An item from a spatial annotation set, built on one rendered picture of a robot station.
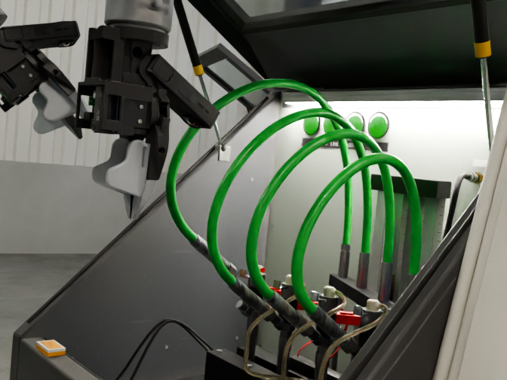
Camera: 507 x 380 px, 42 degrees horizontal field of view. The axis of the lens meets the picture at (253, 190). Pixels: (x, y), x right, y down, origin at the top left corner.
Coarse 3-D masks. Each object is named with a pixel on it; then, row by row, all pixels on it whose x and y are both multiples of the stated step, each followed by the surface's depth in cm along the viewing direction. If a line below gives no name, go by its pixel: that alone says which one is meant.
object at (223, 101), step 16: (272, 80) 102; (288, 80) 104; (224, 96) 97; (240, 96) 98; (320, 96) 108; (192, 128) 93; (336, 128) 112; (176, 160) 92; (176, 176) 92; (176, 208) 93; (176, 224) 94; (192, 240) 95
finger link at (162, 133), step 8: (160, 112) 74; (160, 120) 72; (168, 120) 72; (152, 128) 72; (160, 128) 72; (168, 128) 73; (152, 136) 72; (160, 136) 72; (168, 136) 72; (152, 144) 72; (160, 144) 72; (168, 144) 73; (152, 152) 73; (160, 152) 73; (152, 160) 73; (160, 160) 73; (152, 168) 73; (160, 168) 73; (152, 176) 73
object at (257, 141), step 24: (288, 120) 94; (336, 120) 100; (360, 144) 104; (240, 168) 89; (216, 192) 88; (216, 216) 87; (216, 240) 88; (216, 264) 88; (360, 264) 107; (240, 288) 91; (360, 288) 108; (264, 312) 94
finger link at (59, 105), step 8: (48, 80) 93; (40, 88) 92; (48, 88) 93; (56, 88) 93; (48, 96) 92; (56, 96) 93; (64, 96) 93; (72, 96) 92; (48, 104) 92; (56, 104) 92; (64, 104) 92; (72, 104) 93; (48, 112) 91; (56, 112) 92; (64, 112) 92; (72, 112) 93; (80, 112) 93; (48, 120) 91; (56, 120) 92
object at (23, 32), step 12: (36, 24) 95; (48, 24) 96; (60, 24) 96; (72, 24) 97; (12, 36) 93; (24, 36) 94; (36, 36) 94; (48, 36) 95; (60, 36) 96; (72, 36) 97
